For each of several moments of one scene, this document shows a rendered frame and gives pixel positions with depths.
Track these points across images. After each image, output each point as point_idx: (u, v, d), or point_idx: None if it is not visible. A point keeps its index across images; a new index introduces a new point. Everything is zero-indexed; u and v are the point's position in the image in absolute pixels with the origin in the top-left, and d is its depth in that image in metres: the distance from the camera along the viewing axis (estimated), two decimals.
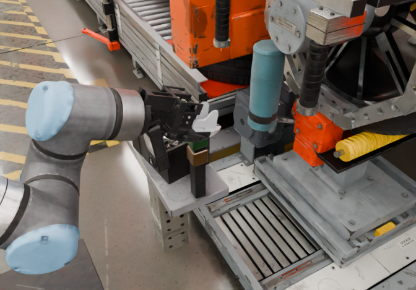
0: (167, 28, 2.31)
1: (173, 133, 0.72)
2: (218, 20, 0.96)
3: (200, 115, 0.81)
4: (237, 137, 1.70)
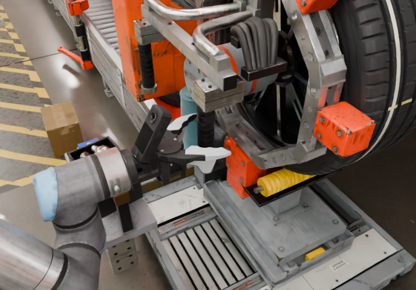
0: None
1: None
2: (142, 71, 1.05)
3: (206, 160, 0.78)
4: None
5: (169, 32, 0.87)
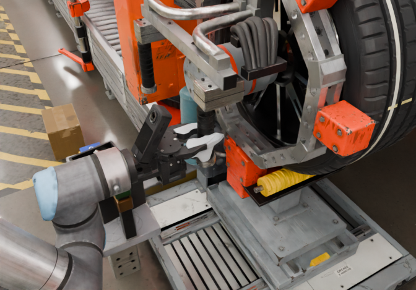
0: None
1: None
2: (142, 70, 1.05)
3: (204, 149, 0.81)
4: None
5: (169, 31, 0.87)
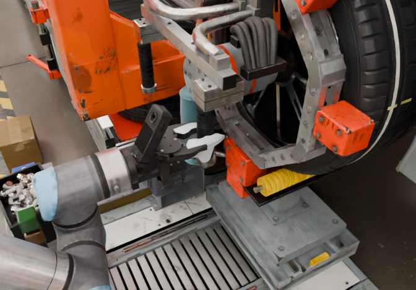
0: None
1: None
2: (142, 70, 1.05)
3: (204, 149, 0.81)
4: None
5: (169, 31, 0.87)
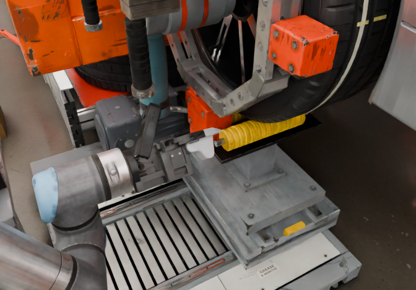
0: None
1: None
2: (82, 2, 0.92)
3: (205, 143, 0.80)
4: None
5: None
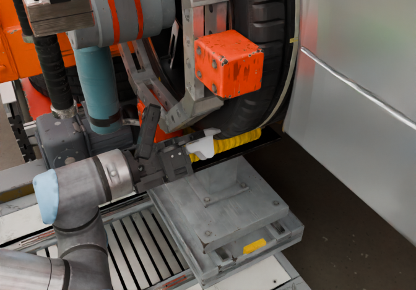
0: None
1: None
2: (17, 12, 0.86)
3: (205, 143, 0.80)
4: None
5: None
